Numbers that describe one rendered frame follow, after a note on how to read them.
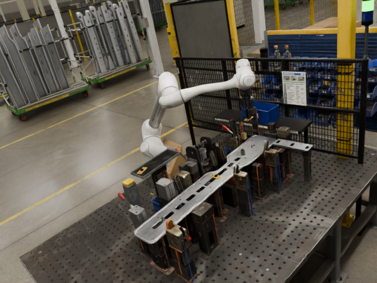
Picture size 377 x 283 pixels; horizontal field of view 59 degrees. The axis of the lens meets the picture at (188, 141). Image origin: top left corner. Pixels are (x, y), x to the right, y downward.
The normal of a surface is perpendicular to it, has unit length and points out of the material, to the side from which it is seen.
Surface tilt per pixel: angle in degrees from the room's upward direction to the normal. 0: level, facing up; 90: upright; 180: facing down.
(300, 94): 90
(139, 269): 0
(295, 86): 90
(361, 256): 0
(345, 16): 90
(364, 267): 0
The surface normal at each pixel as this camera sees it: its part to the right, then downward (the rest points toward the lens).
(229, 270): -0.18, -0.88
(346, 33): -0.62, 0.45
